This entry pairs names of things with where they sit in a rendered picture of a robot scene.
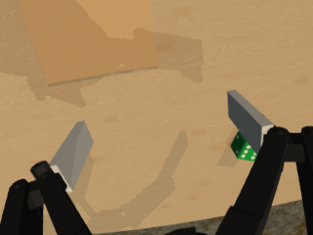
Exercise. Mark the green die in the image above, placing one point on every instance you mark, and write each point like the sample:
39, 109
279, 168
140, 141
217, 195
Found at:
241, 148

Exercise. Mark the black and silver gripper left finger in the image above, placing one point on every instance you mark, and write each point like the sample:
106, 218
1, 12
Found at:
23, 211

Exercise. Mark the orange mat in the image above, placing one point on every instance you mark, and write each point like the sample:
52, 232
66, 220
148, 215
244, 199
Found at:
79, 38

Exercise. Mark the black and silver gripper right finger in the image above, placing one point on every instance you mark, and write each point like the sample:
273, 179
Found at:
249, 214

